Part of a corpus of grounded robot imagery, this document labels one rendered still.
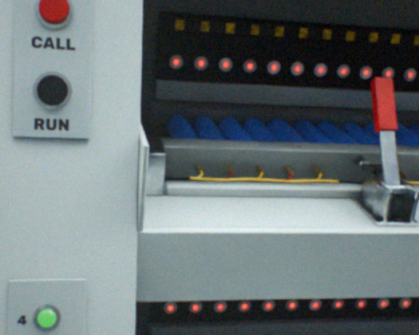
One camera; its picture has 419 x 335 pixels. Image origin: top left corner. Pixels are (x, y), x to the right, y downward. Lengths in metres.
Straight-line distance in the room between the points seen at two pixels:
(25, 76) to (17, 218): 0.08
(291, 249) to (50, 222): 0.14
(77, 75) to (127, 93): 0.03
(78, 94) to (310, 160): 0.17
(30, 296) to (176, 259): 0.08
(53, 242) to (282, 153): 0.17
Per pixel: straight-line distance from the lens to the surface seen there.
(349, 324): 0.60
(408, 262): 0.43
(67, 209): 0.37
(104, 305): 0.38
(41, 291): 0.37
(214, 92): 0.55
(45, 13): 0.37
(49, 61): 0.37
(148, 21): 0.58
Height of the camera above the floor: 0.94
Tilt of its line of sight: level
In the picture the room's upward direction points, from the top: 1 degrees clockwise
